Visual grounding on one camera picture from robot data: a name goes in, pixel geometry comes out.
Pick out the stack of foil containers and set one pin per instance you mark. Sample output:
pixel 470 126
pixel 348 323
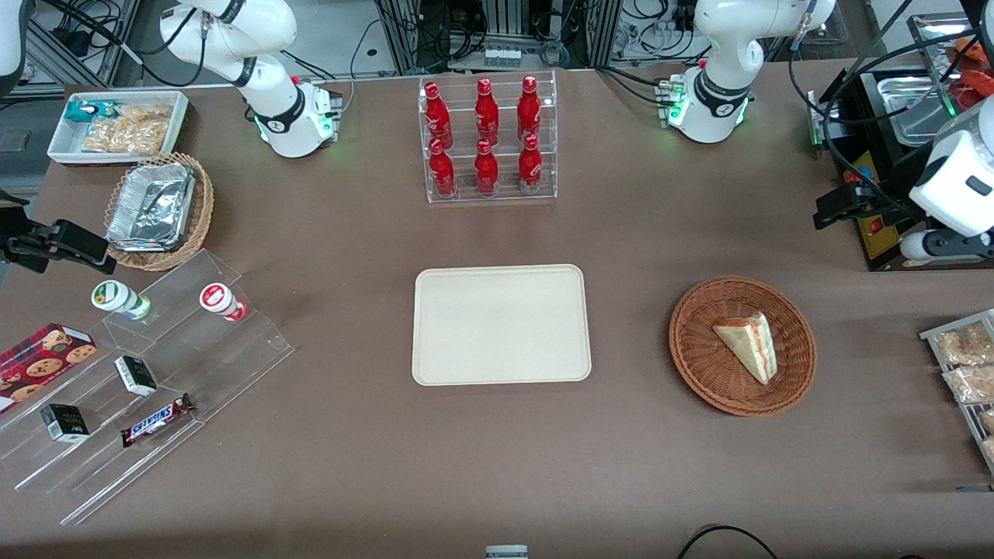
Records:
pixel 151 206

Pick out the clear acrylic stepped shelf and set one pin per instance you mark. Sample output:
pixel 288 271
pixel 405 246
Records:
pixel 233 349

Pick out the white rectangular snack bin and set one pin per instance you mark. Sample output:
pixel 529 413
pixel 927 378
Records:
pixel 62 144

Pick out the snickers chocolate bar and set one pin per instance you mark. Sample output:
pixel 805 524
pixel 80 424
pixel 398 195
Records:
pixel 155 420

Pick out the clear bag of fried snacks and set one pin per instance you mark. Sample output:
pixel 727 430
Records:
pixel 988 419
pixel 971 384
pixel 967 345
pixel 989 449

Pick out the clear acrylic bottle rack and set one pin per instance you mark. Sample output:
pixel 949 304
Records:
pixel 505 194

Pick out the teal snack packet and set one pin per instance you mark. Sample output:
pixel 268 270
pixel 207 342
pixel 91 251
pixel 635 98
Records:
pixel 87 110

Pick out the black food warmer machine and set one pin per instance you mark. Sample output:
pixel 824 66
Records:
pixel 874 248

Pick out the grey metal block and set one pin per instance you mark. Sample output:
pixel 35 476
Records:
pixel 506 553

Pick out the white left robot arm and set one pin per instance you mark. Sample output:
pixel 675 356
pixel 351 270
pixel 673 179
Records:
pixel 714 101

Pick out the white power strip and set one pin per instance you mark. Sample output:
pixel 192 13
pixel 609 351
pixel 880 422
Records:
pixel 502 56

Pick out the green capped yogurt bottle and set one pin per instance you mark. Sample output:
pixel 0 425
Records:
pixel 116 298

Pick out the light wicker basket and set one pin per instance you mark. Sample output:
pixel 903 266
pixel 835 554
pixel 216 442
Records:
pixel 203 202

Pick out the steel food pan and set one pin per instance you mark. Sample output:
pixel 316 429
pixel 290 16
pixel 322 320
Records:
pixel 908 109

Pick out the beige plastic tray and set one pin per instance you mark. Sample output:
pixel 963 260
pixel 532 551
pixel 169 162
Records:
pixel 501 326

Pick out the triangle sandwich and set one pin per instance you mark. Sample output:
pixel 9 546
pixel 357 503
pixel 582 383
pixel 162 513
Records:
pixel 749 341

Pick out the small black box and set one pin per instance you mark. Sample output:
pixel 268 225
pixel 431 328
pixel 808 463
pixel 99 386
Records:
pixel 64 423
pixel 136 376

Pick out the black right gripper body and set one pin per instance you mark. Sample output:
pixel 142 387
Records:
pixel 17 245

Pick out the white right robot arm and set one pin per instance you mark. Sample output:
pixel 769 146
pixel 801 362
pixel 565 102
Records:
pixel 272 116

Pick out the red cookie box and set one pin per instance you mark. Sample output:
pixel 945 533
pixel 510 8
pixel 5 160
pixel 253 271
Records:
pixel 39 361

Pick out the red sausages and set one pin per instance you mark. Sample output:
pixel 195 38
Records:
pixel 974 81

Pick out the red cola bottle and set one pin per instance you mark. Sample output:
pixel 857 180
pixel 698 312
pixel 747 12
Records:
pixel 487 112
pixel 437 116
pixel 486 171
pixel 529 110
pixel 443 172
pixel 530 169

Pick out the red capped yogurt bottle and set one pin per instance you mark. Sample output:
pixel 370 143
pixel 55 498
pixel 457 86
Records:
pixel 219 300

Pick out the clear bag of crackers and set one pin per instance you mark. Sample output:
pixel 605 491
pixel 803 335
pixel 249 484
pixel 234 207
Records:
pixel 132 130

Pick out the brown wicker basket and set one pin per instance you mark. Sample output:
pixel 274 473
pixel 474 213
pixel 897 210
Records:
pixel 699 349

